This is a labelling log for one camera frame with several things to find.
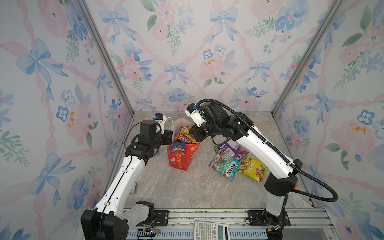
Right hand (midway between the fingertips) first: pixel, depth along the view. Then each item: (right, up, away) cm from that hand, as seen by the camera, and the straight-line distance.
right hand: (190, 130), depth 67 cm
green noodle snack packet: (+16, -14, +30) cm, 37 cm away
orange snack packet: (-2, -3, +4) cm, 5 cm away
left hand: (-9, -1, +9) cm, 13 cm away
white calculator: (+7, -47, +3) cm, 48 cm away
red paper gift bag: (-5, -13, +12) cm, 18 cm away
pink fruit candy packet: (+21, -22, +21) cm, 37 cm away
